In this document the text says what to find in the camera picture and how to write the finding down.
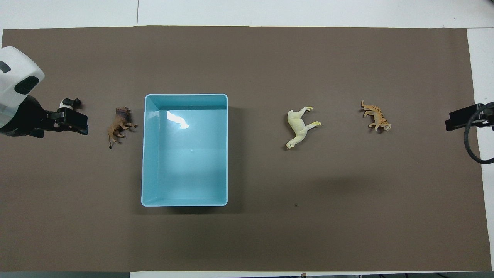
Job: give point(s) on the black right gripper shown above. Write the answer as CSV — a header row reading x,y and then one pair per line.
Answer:
x,y
487,116

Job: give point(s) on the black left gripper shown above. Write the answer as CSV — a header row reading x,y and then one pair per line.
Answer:
x,y
27,117

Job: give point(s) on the black and white panda toy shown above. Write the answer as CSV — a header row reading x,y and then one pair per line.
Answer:
x,y
69,102

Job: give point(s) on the brown lion toy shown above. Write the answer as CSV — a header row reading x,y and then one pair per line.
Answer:
x,y
119,124

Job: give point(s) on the orange striped tiger toy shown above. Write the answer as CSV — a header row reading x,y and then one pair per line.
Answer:
x,y
377,116

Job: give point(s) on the cream llama toy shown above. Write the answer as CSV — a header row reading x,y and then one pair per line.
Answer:
x,y
299,127

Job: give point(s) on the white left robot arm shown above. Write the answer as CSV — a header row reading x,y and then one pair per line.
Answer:
x,y
15,73

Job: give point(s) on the light blue plastic storage box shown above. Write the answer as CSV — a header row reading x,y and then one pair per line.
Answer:
x,y
185,154

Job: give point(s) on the brown table mat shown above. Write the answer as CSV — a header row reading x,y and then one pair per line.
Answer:
x,y
270,69

